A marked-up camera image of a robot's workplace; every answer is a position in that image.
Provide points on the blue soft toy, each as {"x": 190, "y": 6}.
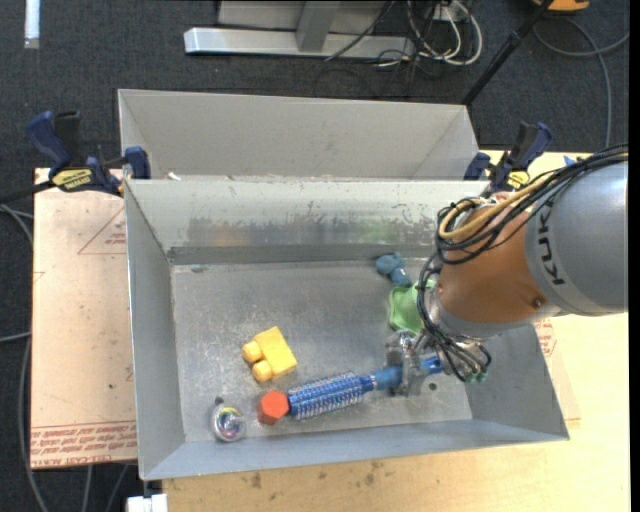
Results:
{"x": 395, "y": 267}

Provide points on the grey metal bin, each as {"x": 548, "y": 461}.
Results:
{"x": 310, "y": 310}

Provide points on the brown cardboard board red print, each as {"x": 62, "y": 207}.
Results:
{"x": 80, "y": 325}

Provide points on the red hexagonal block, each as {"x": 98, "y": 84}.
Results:
{"x": 272, "y": 406}

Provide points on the green cloth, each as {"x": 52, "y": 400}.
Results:
{"x": 406, "y": 307}

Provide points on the yellow toy building block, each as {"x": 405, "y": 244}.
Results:
{"x": 275, "y": 352}

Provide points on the blue hairbrush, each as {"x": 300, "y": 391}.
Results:
{"x": 325, "y": 395}

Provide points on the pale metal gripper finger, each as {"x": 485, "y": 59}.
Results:
{"x": 413, "y": 384}
{"x": 393, "y": 357}

